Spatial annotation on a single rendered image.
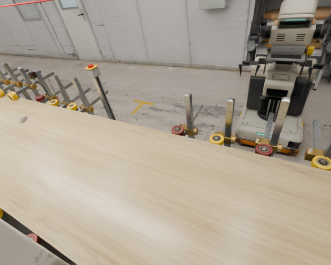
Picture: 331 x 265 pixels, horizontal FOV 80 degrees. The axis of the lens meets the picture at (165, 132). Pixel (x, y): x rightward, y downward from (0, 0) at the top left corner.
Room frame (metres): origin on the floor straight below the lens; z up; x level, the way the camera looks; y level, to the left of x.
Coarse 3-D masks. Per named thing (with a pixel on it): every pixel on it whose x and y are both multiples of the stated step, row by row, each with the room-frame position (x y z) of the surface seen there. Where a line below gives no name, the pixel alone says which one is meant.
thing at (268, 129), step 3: (270, 114) 0.99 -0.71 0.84; (273, 114) 0.98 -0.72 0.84; (270, 117) 0.95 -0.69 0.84; (273, 117) 0.95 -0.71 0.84; (267, 120) 0.93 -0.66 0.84; (270, 120) 0.93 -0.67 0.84; (267, 123) 0.91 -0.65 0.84; (270, 123) 0.90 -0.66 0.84; (267, 126) 0.88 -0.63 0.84; (270, 126) 0.87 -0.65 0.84; (267, 129) 0.85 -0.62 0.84; (270, 129) 0.85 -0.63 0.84; (267, 132) 0.83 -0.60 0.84; (270, 132) 0.82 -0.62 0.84; (264, 135) 0.81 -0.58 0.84; (267, 135) 0.80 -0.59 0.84; (264, 138) 0.79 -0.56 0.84; (267, 138) 0.78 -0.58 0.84
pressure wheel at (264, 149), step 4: (260, 144) 0.69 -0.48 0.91; (264, 144) 0.69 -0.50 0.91; (256, 148) 0.67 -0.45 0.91; (260, 148) 0.67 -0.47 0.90; (264, 148) 0.66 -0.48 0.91; (268, 148) 0.66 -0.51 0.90; (256, 152) 0.66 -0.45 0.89; (260, 152) 0.64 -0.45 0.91; (264, 152) 0.63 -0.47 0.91; (268, 152) 0.63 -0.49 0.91; (268, 156) 0.62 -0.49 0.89
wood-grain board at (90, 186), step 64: (0, 128) 1.40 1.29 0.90; (64, 128) 1.22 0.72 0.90; (128, 128) 1.06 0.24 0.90; (0, 192) 0.73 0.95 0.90; (64, 192) 0.64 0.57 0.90; (128, 192) 0.57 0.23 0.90; (192, 192) 0.50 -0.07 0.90; (256, 192) 0.44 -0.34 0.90; (320, 192) 0.38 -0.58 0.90; (128, 256) 0.29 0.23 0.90; (192, 256) 0.25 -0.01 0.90; (256, 256) 0.21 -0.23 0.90; (320, 256) 0.17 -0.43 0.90
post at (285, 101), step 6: (282, 102) 0.72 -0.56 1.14; (288, 102) 0.71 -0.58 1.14; (282, 108) 0.72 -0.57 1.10; (282, 114) 0.71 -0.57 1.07; (276, 120) 0.72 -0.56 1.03; (282, 120) 0.71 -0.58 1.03; (276, 126) 0.72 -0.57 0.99; (282, 126) 0.70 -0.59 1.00; (276, 132) 0.71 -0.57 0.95; (276, 138) 0.71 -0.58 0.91; (270, 144) 0.72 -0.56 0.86; (276, 144) 0.71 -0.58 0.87
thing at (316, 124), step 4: (316, 120) 0.84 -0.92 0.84; (316, 124) 0.81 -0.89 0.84; (316, 128) 0.78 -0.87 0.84; (316, 132) 0.75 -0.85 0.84; (316, 136) 0.72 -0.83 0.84; (320, 136) 0.72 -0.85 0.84; (316, 140) 0.69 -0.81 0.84; (320, 140) 0.69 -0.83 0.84; (316, 144) 0.67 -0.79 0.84; (320, 144) 0.66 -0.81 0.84; (316, 148) 0.64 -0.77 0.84; (320, 148) 0.64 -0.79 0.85
